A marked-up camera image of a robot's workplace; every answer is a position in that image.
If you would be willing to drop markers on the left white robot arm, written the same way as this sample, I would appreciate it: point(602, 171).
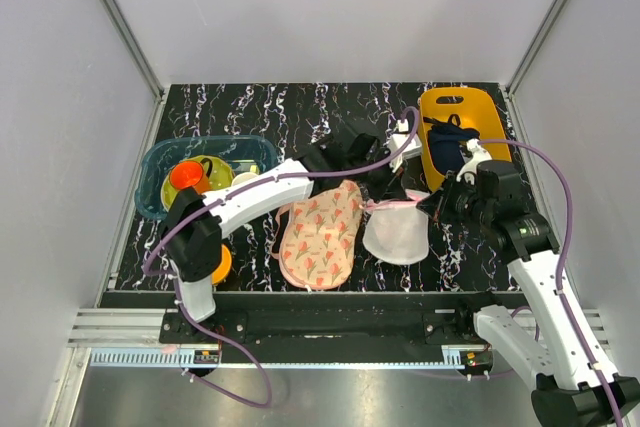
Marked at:
point(197, 224)

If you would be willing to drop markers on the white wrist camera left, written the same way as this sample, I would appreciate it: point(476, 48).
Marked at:
point(404, 144)

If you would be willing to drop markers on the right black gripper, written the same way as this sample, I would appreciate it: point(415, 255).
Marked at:
point(431, 206)

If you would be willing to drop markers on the white mesh laundry bag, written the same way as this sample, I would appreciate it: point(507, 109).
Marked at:
point(396, 231)

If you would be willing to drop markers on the navy blue bra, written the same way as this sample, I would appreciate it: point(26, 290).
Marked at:
point(444, 140)

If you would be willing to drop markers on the orange plastic cup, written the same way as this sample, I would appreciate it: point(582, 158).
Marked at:
point(189, 174)

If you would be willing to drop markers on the yellow plastic basket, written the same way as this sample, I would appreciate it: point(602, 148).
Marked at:
point(475, 108)

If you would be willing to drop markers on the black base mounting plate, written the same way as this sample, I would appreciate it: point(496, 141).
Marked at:
point(348, 328)

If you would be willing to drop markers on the orange plastic bowl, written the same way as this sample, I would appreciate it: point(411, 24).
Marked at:
point(223, 270)

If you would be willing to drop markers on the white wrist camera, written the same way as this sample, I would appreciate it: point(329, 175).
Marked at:
point(478, 154)
point(404, 144)

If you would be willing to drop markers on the aluminium frame rail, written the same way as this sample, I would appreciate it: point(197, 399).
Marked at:
point(133, 47)

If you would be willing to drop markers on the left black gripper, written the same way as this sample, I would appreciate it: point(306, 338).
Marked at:
point(389, 188)

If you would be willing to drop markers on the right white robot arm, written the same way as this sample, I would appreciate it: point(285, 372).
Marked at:
point(571, 379)

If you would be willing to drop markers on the green dotted plate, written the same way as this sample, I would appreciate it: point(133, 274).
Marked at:
point(218, 171)

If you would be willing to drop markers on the teal transparent plastic bin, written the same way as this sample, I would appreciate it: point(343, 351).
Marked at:
point(244, 153)

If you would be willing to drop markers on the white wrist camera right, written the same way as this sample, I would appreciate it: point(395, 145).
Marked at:
point(478, 154)

